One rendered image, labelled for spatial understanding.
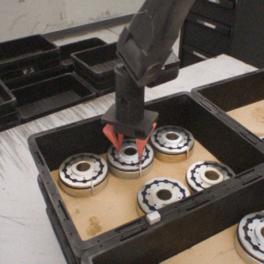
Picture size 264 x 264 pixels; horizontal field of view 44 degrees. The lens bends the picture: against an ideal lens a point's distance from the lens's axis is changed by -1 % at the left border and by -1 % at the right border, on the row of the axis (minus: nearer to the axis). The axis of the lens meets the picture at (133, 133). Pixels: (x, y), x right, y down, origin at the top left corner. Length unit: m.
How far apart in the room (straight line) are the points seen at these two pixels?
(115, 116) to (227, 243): 0.32
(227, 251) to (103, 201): 0.25
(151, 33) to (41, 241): 0.52
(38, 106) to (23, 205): 1.04
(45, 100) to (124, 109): 1.29
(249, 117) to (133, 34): 0.51
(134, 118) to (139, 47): 0.16
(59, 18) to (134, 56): 3.22
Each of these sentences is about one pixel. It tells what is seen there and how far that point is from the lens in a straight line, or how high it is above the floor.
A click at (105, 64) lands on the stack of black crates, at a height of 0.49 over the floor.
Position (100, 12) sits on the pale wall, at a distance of 3.95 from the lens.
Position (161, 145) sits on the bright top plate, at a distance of 0.75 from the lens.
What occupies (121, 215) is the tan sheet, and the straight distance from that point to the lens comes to 0.64.
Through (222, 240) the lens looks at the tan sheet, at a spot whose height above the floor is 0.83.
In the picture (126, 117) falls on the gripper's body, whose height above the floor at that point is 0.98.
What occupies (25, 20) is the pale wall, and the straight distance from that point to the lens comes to 3.59.
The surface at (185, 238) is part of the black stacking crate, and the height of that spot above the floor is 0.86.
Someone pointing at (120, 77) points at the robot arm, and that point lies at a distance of 0.58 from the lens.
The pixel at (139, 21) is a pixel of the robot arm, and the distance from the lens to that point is 0.51.
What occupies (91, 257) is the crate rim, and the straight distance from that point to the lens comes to 0.47.
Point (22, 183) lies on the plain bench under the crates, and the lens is 0.92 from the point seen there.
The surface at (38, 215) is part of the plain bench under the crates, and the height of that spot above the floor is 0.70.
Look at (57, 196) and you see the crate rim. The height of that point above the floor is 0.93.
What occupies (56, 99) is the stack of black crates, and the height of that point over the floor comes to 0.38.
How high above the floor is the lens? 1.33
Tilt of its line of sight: 37 degrees down
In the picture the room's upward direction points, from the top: straight up
